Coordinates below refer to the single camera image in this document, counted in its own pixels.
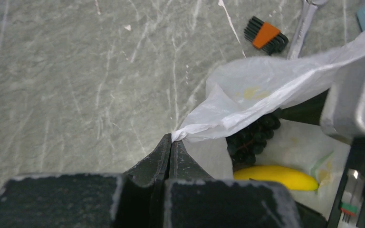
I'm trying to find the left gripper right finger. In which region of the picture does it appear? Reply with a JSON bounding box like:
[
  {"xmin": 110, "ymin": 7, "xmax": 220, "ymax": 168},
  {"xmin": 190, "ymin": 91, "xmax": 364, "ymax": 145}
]
[{"xmin": 157, "ymin": 140, "xmax": 303, "ymax": 228}]

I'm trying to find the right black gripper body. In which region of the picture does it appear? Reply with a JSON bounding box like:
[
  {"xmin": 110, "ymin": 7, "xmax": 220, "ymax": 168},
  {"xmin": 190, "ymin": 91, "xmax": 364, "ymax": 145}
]
[{"xmin": 296, "ymin": 135, "xmax": 365, "ymax": 228}]

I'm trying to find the dark fake grape bunch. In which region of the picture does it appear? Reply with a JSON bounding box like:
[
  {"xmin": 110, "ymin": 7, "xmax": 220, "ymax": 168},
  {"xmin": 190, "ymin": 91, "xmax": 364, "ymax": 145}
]
[{"xmin": 226, "ymin": 114, "xmax": 281, "ymax": 170}]

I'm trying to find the silver combination wrench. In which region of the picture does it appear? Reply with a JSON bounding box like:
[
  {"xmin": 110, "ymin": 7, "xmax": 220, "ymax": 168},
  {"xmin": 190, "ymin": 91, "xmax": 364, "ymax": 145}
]
[{"xmin": 286, "ymin": 0, "xmax": 328, "ymax": 60}]

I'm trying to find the black orange hex key set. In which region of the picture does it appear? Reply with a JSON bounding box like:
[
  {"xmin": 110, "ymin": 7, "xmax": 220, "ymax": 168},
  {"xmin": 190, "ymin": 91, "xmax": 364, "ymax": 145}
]
[{"xmin": 243, "ymin": 16, "xmax": 289, "ymax": 56}]

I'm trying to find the white plastic shopping bag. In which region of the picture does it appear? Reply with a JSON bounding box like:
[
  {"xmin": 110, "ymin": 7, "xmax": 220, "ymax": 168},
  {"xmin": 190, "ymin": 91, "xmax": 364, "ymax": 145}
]
[{"xmin": 172, "ymin": 31, "xmax": 365, "ymax": 218}]

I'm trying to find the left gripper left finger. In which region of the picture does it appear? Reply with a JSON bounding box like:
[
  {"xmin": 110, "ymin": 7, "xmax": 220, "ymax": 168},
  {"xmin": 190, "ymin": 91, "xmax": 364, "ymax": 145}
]
[{"xmin": 0, "ymin": 134, "xmax": 172, "ymax": 228}]

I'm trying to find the yellow fake banana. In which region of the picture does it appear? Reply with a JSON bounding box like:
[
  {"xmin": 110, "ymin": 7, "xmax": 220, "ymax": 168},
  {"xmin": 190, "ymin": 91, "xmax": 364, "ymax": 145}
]
[{"xmin": 233, "ymin": 165, "xmax": 319, "ymax": 191}]

